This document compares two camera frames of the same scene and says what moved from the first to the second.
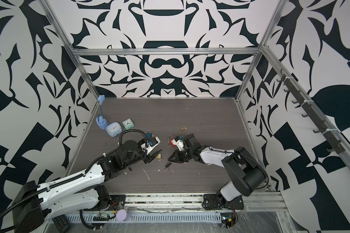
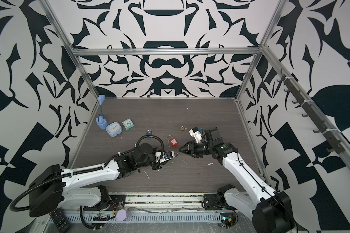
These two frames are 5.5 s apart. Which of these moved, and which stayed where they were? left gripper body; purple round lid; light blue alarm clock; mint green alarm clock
Moved: left gripper body
Stayed: mint green alarm clock; purple round lid; light blue alarm clock
